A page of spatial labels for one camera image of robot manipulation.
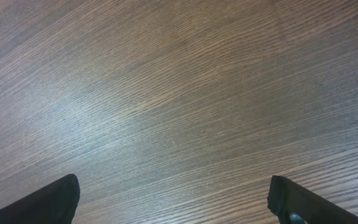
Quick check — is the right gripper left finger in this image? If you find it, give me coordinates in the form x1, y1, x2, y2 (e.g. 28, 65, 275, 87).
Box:
0, 174, 80, 224

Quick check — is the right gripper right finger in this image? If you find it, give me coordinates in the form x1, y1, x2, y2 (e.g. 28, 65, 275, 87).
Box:
267, 175, 358, 224

